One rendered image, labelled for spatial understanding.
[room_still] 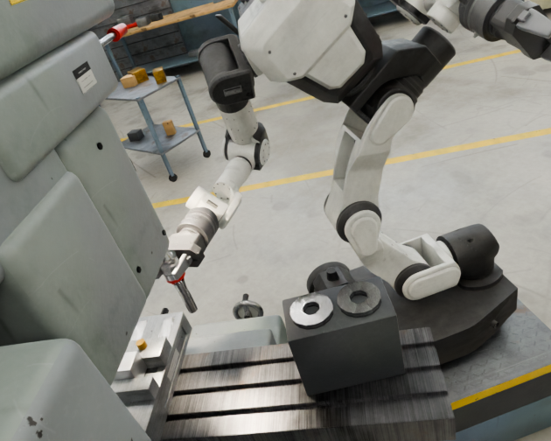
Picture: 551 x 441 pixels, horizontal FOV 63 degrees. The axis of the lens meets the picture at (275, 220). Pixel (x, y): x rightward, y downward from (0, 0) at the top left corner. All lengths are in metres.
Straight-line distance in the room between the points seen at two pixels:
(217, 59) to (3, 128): 0.69
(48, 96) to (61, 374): 0.37
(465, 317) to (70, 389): 1.40
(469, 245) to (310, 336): 0.88
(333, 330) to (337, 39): 0.64
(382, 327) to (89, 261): 0.56
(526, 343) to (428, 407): 0.86
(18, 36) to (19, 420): 0.43
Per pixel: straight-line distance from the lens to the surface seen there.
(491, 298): 1.72
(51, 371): 0.42
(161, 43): 8.68
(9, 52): 0.62
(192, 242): 1.07
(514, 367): 1.76
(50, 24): 0.71
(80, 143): 0.73
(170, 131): 4.58
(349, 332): 0.92
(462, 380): 1.71
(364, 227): 1.34
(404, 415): 1.02
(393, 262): 1.53
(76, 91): 0.72
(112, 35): 0.91
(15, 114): 0.61
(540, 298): 2.54
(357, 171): 1.29
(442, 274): 1.60
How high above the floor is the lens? 1.81
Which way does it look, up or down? 33 degrees down
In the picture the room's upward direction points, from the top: 17 degrees counter-clockwise
